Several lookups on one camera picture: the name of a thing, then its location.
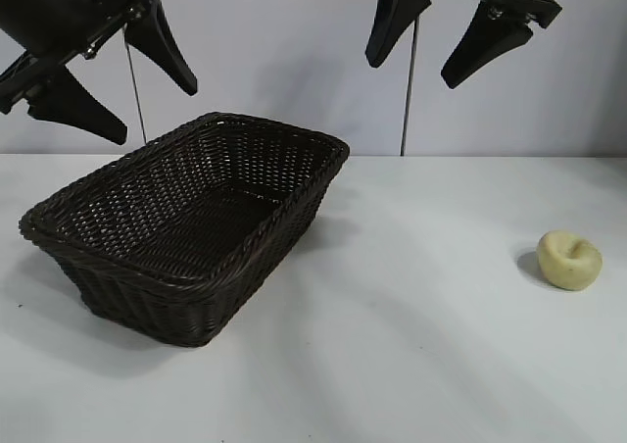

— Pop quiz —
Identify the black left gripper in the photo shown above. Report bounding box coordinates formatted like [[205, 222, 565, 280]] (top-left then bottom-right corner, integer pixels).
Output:
[[0, 0, 200, 145]]

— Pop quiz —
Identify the dark brown wicker basket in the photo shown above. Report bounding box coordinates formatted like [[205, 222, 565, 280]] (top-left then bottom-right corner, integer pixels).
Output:
[[18, 111, 352, 347]]

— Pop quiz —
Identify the thin grey vertical rod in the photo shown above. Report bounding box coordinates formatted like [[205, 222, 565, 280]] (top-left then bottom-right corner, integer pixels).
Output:
[[124, 30, 147, 144], [400, 19, 420, 156]]

